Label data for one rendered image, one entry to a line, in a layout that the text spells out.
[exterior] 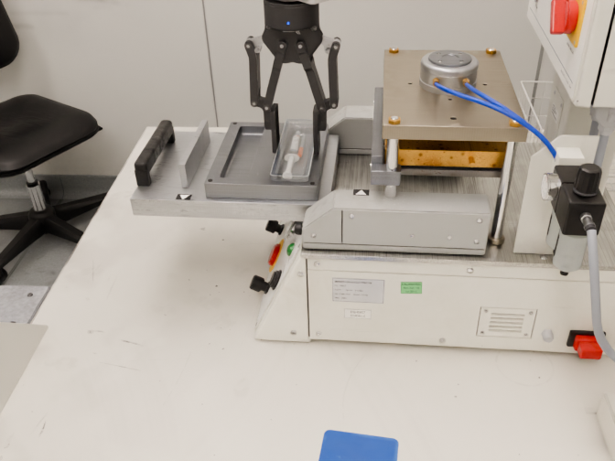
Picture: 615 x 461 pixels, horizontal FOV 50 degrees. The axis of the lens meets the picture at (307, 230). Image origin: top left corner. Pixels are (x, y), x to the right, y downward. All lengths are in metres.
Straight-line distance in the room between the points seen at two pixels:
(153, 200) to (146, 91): 1.68
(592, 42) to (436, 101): 0.22
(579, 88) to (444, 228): 0.24
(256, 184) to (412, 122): 0.24
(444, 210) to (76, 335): 0.61
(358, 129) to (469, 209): 0.31
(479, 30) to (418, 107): 1.60
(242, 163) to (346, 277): 0.25
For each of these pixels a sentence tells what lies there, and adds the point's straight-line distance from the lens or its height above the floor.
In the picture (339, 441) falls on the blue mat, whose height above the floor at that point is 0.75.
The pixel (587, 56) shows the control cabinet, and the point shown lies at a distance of 0.81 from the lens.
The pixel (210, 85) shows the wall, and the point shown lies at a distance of 2.58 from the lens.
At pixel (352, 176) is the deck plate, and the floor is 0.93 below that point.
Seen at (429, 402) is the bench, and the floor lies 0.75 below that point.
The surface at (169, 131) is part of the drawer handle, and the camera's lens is 1.12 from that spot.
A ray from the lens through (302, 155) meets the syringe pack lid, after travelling 0.99.
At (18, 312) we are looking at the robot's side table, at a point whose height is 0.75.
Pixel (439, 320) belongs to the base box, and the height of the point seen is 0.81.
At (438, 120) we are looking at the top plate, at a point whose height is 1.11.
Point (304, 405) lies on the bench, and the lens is 0.96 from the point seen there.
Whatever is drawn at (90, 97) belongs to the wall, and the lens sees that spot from 2.75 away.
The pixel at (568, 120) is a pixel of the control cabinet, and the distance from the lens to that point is 0.97.
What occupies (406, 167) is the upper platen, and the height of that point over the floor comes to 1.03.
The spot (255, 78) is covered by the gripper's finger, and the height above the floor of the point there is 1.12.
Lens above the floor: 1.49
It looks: 35 degrees down
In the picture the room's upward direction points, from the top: 2 degrees counter-clockwise
